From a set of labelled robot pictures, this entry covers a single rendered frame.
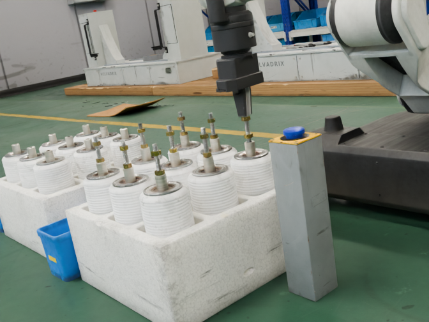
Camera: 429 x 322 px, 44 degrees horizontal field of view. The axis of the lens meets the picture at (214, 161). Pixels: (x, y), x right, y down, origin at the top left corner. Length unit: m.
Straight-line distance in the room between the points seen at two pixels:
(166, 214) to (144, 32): 7.66
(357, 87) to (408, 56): 1.88
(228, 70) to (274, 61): 2.52
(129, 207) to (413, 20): 0.71
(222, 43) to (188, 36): 3.42
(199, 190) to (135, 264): 0.19
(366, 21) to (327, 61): 2.12
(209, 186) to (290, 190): 0.16
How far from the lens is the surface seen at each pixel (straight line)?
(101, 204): 1.19
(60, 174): 1.45
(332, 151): 1.39
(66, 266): 1.33
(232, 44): 1.08
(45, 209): 1.41
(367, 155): 1.33
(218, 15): 1.06
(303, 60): 3.44
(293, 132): 0.97
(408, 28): 1.23
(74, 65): 7.95
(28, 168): 1.56
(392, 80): 1.44
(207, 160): 1.07
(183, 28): 4.48
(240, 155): 1.16
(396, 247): 1.26
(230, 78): 1.08
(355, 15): 1.23
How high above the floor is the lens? 0.54
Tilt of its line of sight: 15 degrees down
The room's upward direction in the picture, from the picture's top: 9 degrees counter-clockwise
